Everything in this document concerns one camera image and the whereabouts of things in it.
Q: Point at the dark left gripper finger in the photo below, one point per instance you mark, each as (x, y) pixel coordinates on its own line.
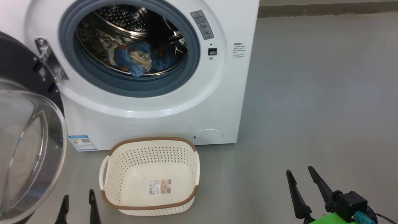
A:
(63, 213)
(94, 211)

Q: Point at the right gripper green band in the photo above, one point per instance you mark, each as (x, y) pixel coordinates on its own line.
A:
(329, 220)

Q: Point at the black round glass washer door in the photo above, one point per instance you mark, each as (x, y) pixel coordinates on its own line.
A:
(28, 149)

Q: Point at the cream cloth garment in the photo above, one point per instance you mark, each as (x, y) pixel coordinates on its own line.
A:
(141, 59)

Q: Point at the basket product label sticker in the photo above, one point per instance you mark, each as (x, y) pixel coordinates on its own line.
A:
(160, 186)

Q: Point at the cream perforated laundry basket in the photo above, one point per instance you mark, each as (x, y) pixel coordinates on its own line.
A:
(155, 165)

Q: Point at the white front-load washing machine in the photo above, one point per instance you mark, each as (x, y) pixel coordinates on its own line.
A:
(155, 118)

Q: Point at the grey rubber door seal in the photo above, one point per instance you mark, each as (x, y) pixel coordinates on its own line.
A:
(130, 88)

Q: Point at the metal door hinge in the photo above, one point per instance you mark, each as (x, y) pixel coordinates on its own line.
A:
(51, 60)

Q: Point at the blue energy label sticker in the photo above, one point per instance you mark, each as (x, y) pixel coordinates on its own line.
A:
(82, 143)

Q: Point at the round white filter cover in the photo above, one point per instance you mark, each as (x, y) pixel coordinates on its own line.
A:
(208, 136)

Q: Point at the small black text sticker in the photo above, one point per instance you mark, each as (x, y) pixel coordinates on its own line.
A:
(239, 50)

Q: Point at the grey warning sticker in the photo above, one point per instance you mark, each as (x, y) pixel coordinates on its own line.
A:
(202, 25)

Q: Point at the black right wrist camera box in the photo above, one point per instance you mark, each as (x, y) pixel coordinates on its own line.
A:
(351, 205)

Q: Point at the grey wall baseboard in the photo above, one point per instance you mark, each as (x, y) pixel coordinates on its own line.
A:
(326, 9)

